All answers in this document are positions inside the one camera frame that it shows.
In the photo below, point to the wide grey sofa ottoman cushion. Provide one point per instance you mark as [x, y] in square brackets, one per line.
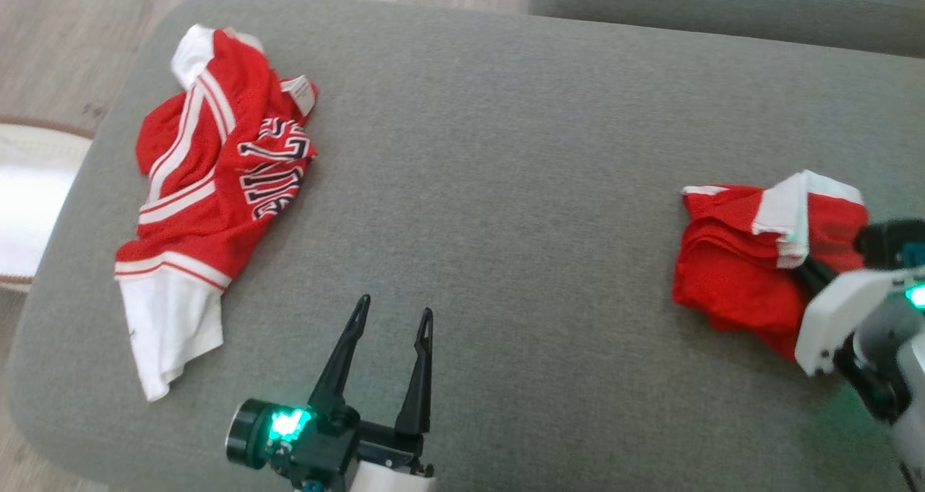
[506, 188]

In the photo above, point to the red jersey with black lettering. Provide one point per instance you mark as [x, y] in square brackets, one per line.
[202, 203]

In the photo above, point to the red shorts with white stripes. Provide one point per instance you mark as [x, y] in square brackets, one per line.
[730, 261]

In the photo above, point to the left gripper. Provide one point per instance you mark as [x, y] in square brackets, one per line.
[325, 449]

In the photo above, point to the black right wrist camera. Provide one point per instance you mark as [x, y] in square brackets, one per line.
[889, 243]

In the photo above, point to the grey sofa seat cushion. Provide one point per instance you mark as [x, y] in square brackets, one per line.
[723, 8]

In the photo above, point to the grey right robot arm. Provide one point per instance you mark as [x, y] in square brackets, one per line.
[912, 376]

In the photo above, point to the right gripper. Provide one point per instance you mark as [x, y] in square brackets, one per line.
[838, 318]

